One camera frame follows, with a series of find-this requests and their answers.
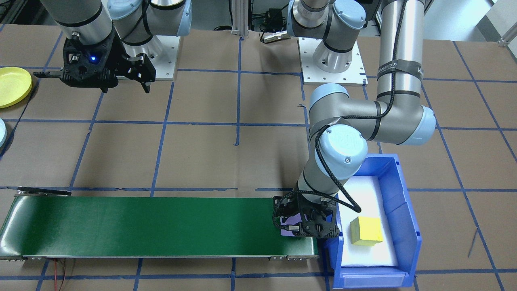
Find purple foam block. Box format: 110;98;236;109
281;215;310;237

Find yellow foam block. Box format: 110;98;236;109
350;216;383;246

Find yellow plate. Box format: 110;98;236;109
0;67;33;109

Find white foam pad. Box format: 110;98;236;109
337;175;398;267

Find blue plastic bin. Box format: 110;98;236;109
322;154;422;289

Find green conveyor belt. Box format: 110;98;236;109
0;187;319;260

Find silver cylindrical connector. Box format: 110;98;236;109
261;31;290;44

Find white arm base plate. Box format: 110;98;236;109
121;36;181;81
298;38;368;86

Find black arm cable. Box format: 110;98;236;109
273;0;408;239
120;0;152;46

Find aluminium profile post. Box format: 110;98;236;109
231;0;249;38

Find red and black wires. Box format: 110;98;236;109
52;259;68;291

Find aluminium corner rail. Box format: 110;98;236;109
498;24;517;47

